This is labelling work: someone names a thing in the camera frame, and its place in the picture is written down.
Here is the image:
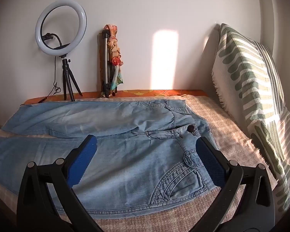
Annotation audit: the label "orange bed sheet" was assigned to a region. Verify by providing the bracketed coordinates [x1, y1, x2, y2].
[23, 89, 209, 106]

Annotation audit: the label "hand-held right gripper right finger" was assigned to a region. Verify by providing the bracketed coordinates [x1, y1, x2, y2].
[184, 136, 275, 232]

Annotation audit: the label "light blue denim pants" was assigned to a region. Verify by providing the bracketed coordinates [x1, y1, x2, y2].
[0, 99, 219, 220]

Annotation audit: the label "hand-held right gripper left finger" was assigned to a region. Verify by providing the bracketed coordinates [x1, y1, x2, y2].
[16, 134, 104, 232]

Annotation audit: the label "white ring light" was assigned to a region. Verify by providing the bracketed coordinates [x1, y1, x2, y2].
[35, 0, 87, 56]

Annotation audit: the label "small black tripod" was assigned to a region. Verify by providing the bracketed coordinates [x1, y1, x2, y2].
[61, 55, 83, 102]

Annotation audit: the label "green and white patterned pillow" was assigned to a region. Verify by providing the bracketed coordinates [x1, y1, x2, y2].
[211, 23, 290, 211]

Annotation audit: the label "folded tripod with colourful cloth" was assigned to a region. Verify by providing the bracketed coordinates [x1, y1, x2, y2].
[104, 24, 124, 93]

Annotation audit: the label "beige plaid blanket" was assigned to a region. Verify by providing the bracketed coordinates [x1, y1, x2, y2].
[0, 94, 281, 232]

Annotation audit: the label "black ring light cable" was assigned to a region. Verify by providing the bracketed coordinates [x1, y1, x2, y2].
[37, 56, 61, 103]

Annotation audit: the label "folded silver tripod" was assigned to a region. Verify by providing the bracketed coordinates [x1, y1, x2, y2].
[100, 30, 118, 98]

